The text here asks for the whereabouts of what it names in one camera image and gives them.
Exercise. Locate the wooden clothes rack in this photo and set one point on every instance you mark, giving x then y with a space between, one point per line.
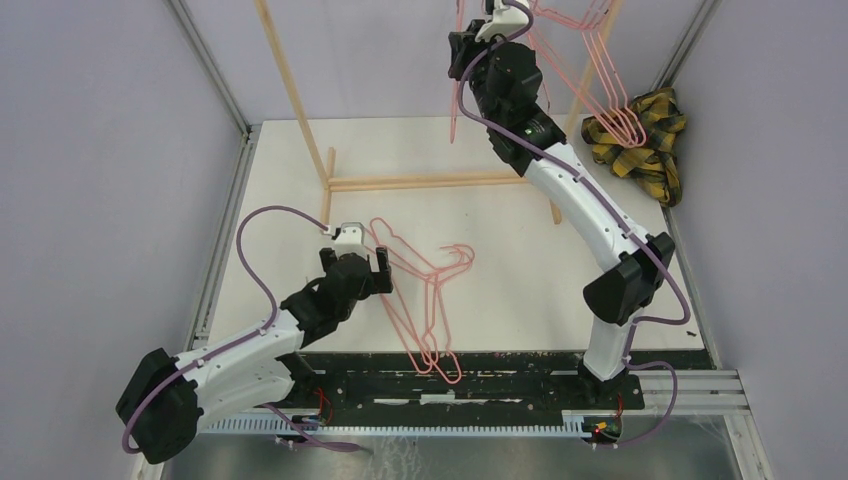
600 19

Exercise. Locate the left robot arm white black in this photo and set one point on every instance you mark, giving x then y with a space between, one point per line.
170 399

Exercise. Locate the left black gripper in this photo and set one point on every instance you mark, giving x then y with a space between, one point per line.
378 281

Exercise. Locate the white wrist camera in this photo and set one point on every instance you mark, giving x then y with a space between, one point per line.
502 18
349 238

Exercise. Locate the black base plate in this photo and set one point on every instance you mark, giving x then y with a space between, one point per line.
496 389

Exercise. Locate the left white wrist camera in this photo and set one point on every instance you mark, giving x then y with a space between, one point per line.
349 238

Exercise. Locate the aluminium frame rail left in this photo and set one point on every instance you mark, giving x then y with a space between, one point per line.
227 192

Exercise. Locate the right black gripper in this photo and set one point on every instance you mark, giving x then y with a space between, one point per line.
464 45

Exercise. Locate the white slotted cable duct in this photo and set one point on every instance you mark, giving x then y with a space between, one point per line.
268 423

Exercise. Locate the yellow plaid shirt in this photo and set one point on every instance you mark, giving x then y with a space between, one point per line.
654 164

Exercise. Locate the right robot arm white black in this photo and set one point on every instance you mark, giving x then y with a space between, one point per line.
633 262

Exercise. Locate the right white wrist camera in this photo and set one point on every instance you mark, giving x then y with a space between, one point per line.
502 18

